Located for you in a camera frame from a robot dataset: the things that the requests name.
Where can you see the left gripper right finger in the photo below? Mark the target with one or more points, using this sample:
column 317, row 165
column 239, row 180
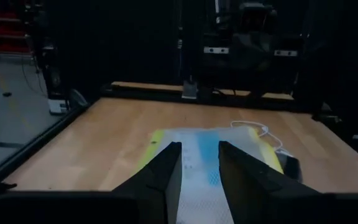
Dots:
column 253, row 186

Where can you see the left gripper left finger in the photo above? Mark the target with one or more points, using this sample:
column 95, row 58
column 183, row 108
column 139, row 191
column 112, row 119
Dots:
column 160, row 186

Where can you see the white mesh pouch yellow zipper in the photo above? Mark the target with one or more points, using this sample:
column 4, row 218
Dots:
column 197, row 202

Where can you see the silver power bank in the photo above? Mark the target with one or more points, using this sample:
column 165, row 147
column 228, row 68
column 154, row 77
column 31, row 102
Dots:
column 292, row 168

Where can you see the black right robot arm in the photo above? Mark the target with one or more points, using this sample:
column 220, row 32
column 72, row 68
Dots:
column 250, row 53

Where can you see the white labelled box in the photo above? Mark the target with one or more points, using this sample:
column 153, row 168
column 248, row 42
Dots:
column 57, row 106

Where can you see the black partition curtain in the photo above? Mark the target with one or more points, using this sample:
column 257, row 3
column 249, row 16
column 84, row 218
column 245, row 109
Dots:
column 120, row 37

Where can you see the red shelving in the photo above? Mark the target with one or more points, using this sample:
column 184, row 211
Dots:
column 2, row 28

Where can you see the grey metal mount plate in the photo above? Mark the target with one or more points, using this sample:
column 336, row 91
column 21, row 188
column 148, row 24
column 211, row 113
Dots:
column 190, row 90

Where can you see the black aluminium table frame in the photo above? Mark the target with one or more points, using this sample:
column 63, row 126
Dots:
column 36, row 147

